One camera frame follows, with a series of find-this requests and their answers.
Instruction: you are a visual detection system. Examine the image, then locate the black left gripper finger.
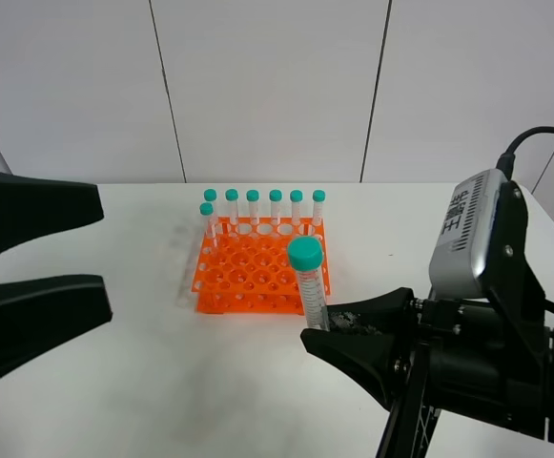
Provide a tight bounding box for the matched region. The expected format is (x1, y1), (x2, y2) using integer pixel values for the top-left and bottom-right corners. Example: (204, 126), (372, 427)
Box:
(0, 173), (104, 254)
(0, 275), (113, 379)

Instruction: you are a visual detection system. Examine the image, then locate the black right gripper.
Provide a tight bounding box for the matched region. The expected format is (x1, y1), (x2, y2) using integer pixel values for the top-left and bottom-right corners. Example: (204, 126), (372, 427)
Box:
(300, 181), (554, 457)

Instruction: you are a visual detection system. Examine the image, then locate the teal capped clear test tube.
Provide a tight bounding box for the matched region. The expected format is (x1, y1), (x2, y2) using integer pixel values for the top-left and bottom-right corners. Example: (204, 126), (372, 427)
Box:
(287, 236), (329, 331)

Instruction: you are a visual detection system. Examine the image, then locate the racked tube far right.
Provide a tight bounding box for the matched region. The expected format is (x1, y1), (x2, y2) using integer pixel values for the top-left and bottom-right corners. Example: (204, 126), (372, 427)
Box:
(312, 189), (325, 226)

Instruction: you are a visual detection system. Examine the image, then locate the racked tube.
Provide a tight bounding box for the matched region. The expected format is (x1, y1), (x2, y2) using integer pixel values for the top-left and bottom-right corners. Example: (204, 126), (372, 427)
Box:
(290, 189), (303, 234)
(312, 189), (325, 226)
(269, 189), (282, 226)
(203, 188), (218, 224)
(225, 188), (238, 233)
(246, 189), (259, 226)
(199, 201), (217, 247)

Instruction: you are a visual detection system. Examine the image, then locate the orange test tube rack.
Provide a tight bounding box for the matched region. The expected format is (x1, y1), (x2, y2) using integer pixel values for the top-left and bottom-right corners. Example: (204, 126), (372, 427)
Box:
(191, 216), (327, 315)

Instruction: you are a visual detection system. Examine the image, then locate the racked tube front left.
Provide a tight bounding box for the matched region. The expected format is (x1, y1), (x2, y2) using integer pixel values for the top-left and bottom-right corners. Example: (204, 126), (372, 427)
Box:
(199, 201), (217, 247)

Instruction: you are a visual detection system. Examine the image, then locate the racked tube back left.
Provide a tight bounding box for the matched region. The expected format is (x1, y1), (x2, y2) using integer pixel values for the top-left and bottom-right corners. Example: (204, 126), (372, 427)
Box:
(203, 188), (218, 224)

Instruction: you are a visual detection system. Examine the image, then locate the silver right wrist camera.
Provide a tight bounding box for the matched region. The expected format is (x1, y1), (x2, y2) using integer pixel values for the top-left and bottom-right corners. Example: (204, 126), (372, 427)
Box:
(429, 169), (505, 299)

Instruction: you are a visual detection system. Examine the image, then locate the black right camera cable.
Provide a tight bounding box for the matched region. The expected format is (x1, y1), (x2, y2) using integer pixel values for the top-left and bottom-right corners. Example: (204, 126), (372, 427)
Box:
(495, 125), (554, 178)

